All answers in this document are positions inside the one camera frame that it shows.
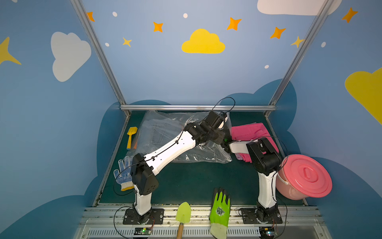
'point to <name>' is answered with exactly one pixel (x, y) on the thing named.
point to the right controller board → (267, 232)
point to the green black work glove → (219, 213)
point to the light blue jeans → (155, 132)
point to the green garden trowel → (183, 215)
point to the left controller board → (142, 231)
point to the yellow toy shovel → (132, 130)
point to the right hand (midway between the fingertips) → (199, 140)
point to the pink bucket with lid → (299, 176)
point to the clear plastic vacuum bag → (209, 153)
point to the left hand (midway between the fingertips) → (225, 134)
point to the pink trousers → (251, 132)
